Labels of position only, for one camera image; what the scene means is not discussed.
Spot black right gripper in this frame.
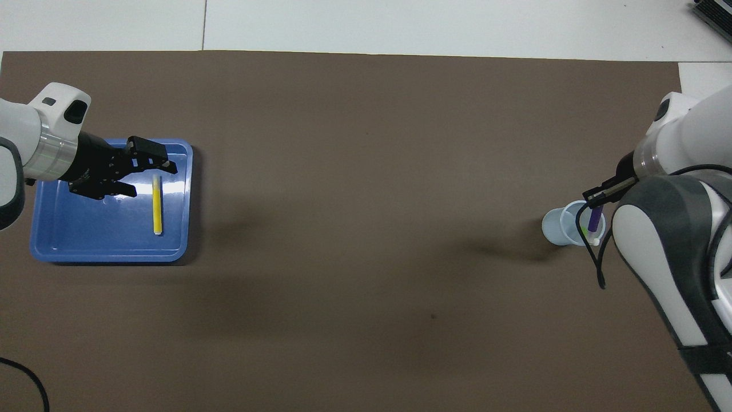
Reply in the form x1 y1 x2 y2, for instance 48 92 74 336
582 150 638 208

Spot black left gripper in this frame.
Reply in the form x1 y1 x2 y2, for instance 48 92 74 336
67 132 178 200

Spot yellow marker pen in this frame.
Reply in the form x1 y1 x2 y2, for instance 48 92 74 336
152 175 164 236

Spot blue plastic tray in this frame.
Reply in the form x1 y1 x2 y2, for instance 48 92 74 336
30 138 194 264

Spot translucent light blue cup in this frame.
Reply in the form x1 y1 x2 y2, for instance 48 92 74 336
542 200 607 248

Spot grey ribbed device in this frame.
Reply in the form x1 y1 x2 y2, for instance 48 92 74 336
692 0 732 32

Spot brown table mat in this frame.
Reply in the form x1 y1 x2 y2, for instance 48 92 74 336
0 50 713 412

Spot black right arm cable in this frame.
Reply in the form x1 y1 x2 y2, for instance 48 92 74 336
575 165 732 290

